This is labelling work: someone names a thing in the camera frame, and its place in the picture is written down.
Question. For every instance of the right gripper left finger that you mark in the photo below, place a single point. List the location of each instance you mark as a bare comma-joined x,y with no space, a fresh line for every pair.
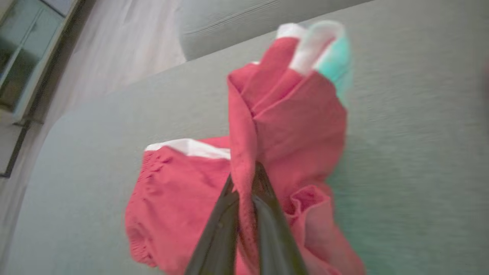
217,244

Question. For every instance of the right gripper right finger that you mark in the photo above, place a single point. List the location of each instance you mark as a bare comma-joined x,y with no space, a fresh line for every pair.
275,244

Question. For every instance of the red shorts with white trim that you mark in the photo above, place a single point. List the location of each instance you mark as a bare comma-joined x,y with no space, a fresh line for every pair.
298,133

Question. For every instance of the grey fabric sofa seat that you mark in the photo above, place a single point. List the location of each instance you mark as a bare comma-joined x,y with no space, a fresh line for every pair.
420,114

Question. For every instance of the grey sofa section with seam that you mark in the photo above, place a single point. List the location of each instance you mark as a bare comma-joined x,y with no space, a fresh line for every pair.
229,23

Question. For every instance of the glass door cabinet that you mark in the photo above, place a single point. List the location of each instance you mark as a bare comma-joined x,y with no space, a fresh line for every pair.
34,46

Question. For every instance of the black metal frame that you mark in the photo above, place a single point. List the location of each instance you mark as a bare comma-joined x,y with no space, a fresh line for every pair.
16,151

